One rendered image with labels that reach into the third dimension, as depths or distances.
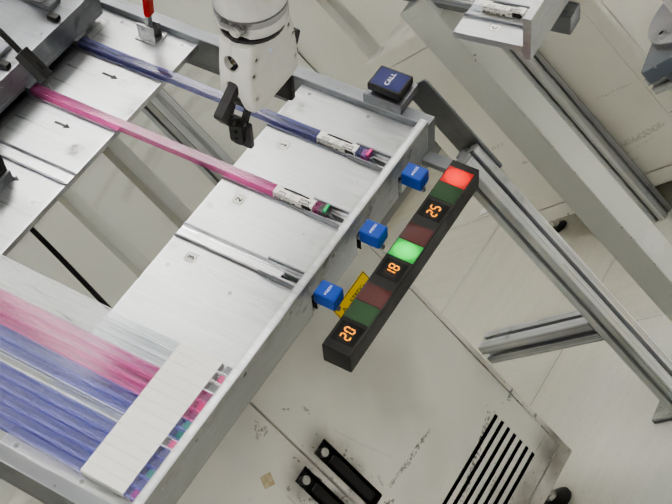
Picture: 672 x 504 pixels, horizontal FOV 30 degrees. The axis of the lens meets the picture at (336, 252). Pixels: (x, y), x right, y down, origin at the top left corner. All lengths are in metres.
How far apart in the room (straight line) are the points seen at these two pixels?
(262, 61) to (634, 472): 1.05
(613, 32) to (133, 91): 1.07
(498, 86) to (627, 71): 0.68
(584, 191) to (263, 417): 0.62
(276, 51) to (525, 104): 0.61
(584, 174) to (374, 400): 0.48
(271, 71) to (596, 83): 1.28
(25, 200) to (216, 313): 0.33
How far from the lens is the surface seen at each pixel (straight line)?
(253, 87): 1.44
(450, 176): 1.67
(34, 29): 1.86
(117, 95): 1.82
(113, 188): 3.66
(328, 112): 1.74
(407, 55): 2.84
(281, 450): 1.85
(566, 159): 1.98
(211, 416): 1.44
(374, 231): 1.58
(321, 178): 1.66
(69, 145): 1.77
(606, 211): 2.02
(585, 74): 2.63
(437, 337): 2.04
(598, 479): 2.21
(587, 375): 2.48
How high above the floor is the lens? 1.13
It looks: 15 degrees down
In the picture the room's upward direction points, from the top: 44 degrees counter-clockwise
